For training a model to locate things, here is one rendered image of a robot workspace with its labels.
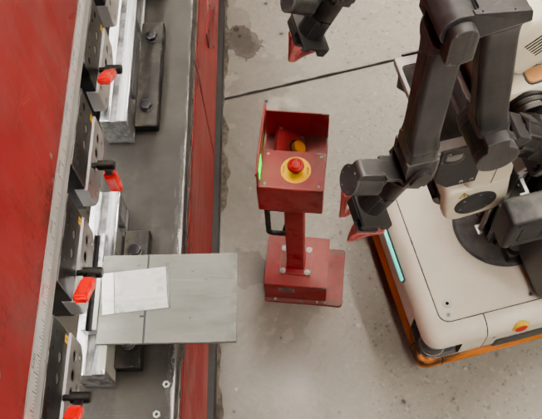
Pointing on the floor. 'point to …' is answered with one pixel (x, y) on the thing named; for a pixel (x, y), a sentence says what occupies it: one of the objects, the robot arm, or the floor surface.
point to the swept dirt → (223, 197)
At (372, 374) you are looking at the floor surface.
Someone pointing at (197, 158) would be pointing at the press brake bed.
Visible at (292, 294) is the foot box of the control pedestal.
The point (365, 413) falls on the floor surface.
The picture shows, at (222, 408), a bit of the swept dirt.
